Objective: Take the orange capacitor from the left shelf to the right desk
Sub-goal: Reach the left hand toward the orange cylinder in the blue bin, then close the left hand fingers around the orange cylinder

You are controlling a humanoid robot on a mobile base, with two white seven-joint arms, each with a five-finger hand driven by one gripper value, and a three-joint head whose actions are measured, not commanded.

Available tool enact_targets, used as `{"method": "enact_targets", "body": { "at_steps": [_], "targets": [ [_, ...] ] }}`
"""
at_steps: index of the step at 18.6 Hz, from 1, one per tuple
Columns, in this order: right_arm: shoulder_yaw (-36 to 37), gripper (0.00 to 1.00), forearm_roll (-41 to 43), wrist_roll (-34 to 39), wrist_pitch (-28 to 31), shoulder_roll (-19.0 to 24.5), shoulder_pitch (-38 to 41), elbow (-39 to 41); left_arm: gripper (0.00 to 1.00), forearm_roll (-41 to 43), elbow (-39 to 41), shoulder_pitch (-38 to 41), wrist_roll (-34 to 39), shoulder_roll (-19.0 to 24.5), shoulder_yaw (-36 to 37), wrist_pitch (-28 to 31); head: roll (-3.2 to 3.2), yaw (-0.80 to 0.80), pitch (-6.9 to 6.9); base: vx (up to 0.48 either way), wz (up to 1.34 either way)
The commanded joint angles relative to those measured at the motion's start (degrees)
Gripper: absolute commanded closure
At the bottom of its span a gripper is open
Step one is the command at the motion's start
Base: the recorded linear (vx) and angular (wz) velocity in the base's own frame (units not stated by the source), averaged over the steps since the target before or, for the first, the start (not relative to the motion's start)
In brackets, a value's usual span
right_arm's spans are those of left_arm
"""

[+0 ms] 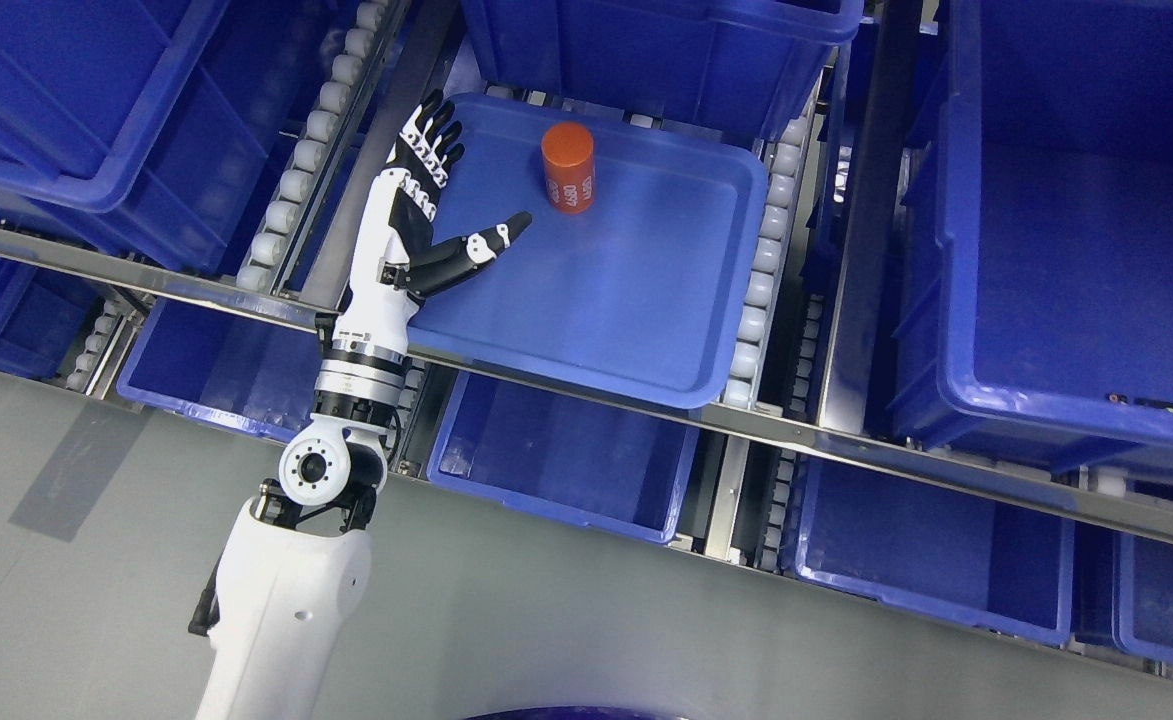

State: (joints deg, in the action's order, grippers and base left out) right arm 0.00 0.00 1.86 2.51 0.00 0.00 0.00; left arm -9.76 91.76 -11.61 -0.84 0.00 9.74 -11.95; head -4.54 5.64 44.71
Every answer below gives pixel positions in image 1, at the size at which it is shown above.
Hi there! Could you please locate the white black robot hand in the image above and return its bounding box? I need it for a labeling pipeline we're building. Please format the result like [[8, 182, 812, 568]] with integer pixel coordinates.
[[324, 90, 534, 355]]

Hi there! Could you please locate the orange cylindrical capacitor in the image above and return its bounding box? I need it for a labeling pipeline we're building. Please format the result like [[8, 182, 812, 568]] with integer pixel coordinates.
[[540, 120, 596, 215]]

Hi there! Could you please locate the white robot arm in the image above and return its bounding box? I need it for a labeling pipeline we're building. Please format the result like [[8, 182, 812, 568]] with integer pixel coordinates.
[[196, 331, 408, 719]]

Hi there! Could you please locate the white roller track left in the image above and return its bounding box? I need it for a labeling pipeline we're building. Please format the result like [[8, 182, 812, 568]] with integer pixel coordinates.
[[235, 1, 402, 297]]

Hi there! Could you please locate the white roller track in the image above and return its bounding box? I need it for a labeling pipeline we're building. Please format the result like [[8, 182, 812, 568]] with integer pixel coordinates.
[[235, 1, 402, 297], [720, 108, 815, 409]]

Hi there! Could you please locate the shallow blue tray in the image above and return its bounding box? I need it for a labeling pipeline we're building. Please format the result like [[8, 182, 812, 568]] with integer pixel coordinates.
[[408, 94, 768, 409]]

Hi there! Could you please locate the blue bin lower centre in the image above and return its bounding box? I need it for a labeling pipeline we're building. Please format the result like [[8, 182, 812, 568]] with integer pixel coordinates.
[[425, 373, 699, 544]]

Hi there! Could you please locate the blue bin top left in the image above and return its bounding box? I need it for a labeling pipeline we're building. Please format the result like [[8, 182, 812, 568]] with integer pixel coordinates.
[[0, 0, 367, 276]]

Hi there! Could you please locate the blue bin far left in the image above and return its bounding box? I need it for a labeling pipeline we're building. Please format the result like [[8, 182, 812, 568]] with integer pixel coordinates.
[[0, 258, 101, 381]]

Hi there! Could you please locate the white roller track right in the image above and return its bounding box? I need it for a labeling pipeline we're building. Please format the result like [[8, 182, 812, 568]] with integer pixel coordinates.
[[720, 108, 815, 409]]

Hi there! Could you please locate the blue bin top centre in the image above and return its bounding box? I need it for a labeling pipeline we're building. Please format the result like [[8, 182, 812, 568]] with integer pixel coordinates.
[[461, 1, 865, 141]]

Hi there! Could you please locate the blue bin lower right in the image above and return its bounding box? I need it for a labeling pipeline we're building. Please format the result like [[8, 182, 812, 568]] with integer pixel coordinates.
[[778, 459, 1074, 646]]

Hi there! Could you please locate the large blue bin right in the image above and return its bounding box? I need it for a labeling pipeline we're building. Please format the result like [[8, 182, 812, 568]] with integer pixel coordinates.
[[888, 1, 1173, 475]]

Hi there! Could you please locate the blue bin far right bottom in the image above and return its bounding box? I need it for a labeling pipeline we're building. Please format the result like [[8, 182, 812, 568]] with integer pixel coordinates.
[[1112, 534, 1173, 665]]

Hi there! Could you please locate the steel shelf front rail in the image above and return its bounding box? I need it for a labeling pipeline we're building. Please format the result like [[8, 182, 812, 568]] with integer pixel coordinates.
[[0, 215, 1173, 558]]

